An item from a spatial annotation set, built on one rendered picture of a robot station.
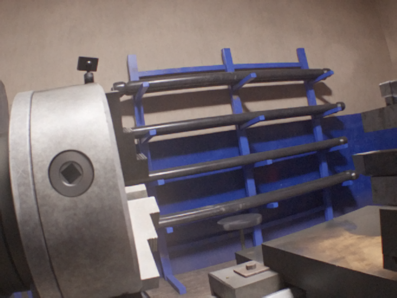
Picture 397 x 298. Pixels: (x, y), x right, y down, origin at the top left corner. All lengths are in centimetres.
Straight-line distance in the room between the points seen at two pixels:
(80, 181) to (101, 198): 2
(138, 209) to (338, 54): 463
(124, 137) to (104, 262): 14
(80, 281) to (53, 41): 344
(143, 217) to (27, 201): 14
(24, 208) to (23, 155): 4
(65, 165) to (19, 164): 4
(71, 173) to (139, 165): 11
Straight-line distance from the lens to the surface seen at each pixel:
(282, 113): 364
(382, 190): 38
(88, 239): 27
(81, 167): 27
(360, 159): 41
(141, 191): 41
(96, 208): 27
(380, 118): 37
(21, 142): 29
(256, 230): 374
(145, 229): 35
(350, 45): 513
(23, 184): 27
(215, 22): 403
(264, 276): 69
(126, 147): 37
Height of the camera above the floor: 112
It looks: 2 degrees up
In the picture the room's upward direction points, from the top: 9 degrees counter-clockwise
